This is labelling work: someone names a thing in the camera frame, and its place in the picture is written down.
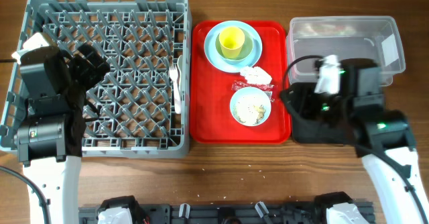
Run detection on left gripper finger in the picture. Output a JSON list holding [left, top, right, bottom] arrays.
[[78, 44, 110, 83], [68, 56, 88, 90]]

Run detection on white paper napkin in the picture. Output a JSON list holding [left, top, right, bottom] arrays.
[[239, 66, 272, 85]]

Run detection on light blue small bowl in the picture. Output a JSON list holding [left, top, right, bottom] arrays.
[[230, 87, 271, 127]]

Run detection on rice and food scraps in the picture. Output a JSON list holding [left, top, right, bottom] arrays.
[[234, 95, 266, 126]]

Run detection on red snack wrapper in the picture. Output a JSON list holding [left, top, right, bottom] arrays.
[[231, 80, 279, 102]]

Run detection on white plastic fork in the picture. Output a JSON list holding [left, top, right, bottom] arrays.
[[169, 64, 182, 114]]

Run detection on white plastic spoon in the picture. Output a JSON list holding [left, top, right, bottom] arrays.
[[177, 55, 183, 97]]

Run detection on yellow plastic cup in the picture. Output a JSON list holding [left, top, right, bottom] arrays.
[[219, 26, 245, 59]]

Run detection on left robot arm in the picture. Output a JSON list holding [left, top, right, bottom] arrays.
[[15, 44, 110, 223]]

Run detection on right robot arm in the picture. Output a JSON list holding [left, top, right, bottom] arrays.
[[280, 55, 428, 223]]

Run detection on black plastic waste tray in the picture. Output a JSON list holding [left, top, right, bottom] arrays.
[[291, 91, 353, 145]]

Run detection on clear plastic waste bin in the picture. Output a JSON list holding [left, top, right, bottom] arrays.
[[286, 16, 406, 86]]

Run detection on grey plastic dishwasher rack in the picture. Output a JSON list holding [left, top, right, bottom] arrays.
[[18, 0, 192, 159]]

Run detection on light green bowl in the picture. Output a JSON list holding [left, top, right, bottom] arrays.
[[216, 32, 253, 64]]

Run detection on red plastic serving tray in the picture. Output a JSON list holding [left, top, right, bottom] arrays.
[[189, 20, 291, 145]]

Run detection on light blue plate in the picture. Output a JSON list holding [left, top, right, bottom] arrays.
[[204, 21, 262, 73]]

